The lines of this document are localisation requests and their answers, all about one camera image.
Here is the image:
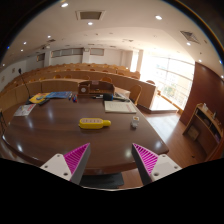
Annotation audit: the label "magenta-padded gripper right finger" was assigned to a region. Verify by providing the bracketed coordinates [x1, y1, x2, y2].
[130, 142, 183, 186]

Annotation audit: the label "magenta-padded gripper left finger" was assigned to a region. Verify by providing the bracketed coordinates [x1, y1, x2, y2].
[39, 142, 92, 185]

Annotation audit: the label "dark chair seat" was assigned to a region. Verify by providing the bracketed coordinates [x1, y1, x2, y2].
[79, 172, 125, 190]

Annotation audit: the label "yellow power strip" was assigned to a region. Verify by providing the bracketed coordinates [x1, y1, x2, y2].
[78, 117, 112, 130]

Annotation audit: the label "wooden shelf unit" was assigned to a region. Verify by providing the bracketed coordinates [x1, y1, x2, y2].
[182, 102, 224, 158]

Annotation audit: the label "white and red leaflet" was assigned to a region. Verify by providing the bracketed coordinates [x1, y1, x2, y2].
[13, 103, 37, 118]

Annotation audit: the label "yellow booklet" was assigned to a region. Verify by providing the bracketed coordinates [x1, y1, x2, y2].
[28, 92, 51, 104]

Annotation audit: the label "blue booklet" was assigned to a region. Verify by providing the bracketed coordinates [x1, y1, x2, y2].
[44, 91, 73, 100]

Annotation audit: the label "white book with red strip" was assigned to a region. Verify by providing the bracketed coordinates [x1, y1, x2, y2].
[103, 100, 138, 115]

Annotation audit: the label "wooden chair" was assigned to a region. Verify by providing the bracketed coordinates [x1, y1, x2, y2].
[128, 83, 143, 107]

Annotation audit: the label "rows of wooden lecture seats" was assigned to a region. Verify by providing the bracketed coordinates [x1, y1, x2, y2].
[0, 62, 158, 113]

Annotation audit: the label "black handheld microphone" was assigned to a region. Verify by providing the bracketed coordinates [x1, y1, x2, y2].
[102, 93, 130, 103]

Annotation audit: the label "wooden desk organizer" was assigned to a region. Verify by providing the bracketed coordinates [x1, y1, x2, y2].
[77, 79, 116, 98]

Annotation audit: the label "large window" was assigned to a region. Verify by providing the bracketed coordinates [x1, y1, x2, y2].
[139, 56, 196, 111]

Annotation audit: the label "black gooseneck microphone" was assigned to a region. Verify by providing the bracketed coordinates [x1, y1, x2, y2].
[18, 68, 31, 101]

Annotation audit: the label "slatted ceiling air vent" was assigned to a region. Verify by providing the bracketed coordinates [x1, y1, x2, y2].
[180, 30, 201, 44]

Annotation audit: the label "ceiling lights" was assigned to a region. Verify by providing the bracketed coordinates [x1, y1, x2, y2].
[19, 2, 224, 81]

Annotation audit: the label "square ceiling air vent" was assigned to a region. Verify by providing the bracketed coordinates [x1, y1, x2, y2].
[75, 9, 107, 21]

